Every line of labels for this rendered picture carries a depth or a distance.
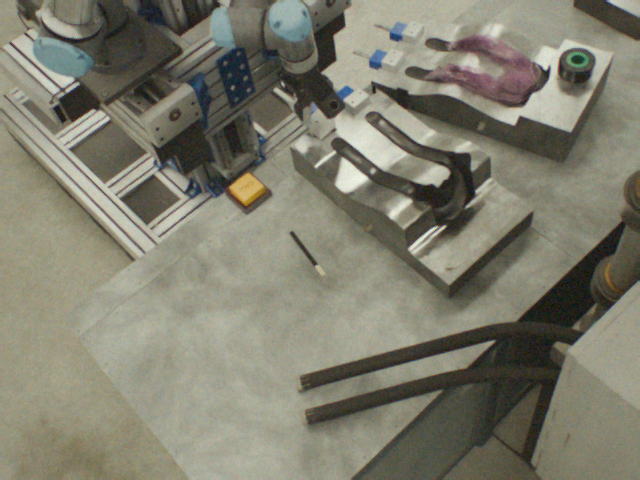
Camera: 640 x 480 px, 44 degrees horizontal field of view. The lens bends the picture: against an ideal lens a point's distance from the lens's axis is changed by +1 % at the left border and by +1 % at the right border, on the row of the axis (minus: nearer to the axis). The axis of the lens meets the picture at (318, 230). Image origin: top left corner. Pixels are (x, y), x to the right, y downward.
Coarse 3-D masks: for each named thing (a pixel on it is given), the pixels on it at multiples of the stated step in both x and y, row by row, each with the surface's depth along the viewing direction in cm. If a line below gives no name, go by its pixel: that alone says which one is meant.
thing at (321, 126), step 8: (288, 96) 184; (312, 104) 181; (312, 112) 180; (320, 112) 178; (312, 120) 178; (320, 120) 178; (328, 120) 178; (312, 128) 180; (320, 128) 178; (328, 128) 181; (320, 136) 181
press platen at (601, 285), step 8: (608, 256) 140; (600, 264) 140; (608, 264) 138; (600, 272) 138; (592, 280) 140; (600, 280) 137; (608, 280) 137; (592, 288) 140; (600, 288) 137; (608, 288) 136; (616, 288) 136; (592, 296) 141; (600, 296) 138; (608, 296) 136; (616, 296) 135; (600, 304) 139; (608, 304) 137
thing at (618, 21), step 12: (576, 0) 207; (588, 0) 203; (600, 0) 200; (612, 0) 199; (624, 0) 198; (636, 0) 199; (588, 12) 206; (600, 12) 203; (612, 12) 200; (624, 12) 197; (636, 12) 195; (612, 24) 202; (624, 24) 199; (636, 24) 196; (636, 36) 199
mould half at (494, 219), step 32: (384, 96) 187; (352, 128) 183; (416, 128) 182; (320, 160) 179; (384, 160) 178; (416, 160) 174; (480, 160) 168; (352, 192) 174; (384, 192) 169; (480, 192) 172; (384, 224) 167; (416, 224) 163; (448, 224) 169; (480, 224) 168; (512, 224) 167; (416, 256) 165; (448, 256) 165; (480, 256) 164; (448, 288) 162
